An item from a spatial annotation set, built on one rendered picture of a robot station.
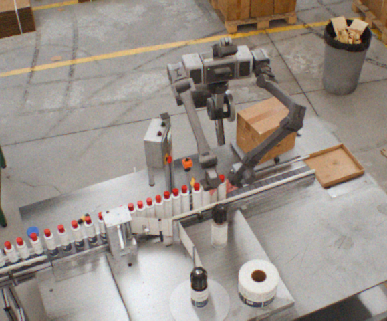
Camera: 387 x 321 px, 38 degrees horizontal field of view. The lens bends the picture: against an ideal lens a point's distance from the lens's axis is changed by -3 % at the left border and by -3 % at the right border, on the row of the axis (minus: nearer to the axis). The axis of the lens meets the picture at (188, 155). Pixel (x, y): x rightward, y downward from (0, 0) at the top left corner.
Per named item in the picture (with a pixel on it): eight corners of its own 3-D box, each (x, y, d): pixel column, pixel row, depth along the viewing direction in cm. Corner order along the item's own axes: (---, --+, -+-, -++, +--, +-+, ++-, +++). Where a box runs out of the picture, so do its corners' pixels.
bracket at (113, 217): (107, 229, 289) (107, 227, 289) (101, 213, 297) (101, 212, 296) (132, 221, 293) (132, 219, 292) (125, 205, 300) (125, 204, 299)
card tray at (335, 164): (323, 187, 345) (324, 183, 343) (303, 160, 363) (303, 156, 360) (363, 173, 353) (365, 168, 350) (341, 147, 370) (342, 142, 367)
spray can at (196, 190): (192, 212, 329) (192, 188, 314) (192, 204, 333) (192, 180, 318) (202, 212, 329) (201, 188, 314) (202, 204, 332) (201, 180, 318)
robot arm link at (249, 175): (257, 156, 325) (245, 154, 320) (265, 169, 316) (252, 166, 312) (247, 172, 330) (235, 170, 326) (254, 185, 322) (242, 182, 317)
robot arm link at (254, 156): (302, 118, 298) (287, 113, 293) (304, 127, 295) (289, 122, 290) (254, 159, 328) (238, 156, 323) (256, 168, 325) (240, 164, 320)
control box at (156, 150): (146, 166, 299) (143, 140, 286) (154, 144, 311) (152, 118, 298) (165, 169, 297) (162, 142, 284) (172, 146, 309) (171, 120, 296)
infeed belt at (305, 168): (51, 265, 309) (50, 261, 307) (49, 253, 315) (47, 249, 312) (313, 178, 350) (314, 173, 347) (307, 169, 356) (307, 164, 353)
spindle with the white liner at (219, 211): (214, 251, 309) (215, 216, 288) (208, 239, 315) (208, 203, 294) (230, 245, 311) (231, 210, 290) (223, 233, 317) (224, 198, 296)
